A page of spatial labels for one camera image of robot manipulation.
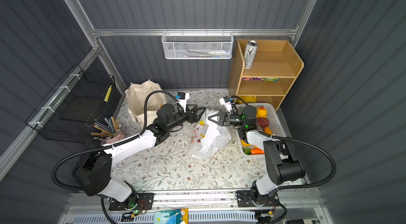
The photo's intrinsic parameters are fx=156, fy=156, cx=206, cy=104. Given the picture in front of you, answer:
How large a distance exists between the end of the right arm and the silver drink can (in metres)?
0.27

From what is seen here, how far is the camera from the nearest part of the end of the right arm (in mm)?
719

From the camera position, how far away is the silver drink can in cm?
79

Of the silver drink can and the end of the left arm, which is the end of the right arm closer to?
the end of the left arm
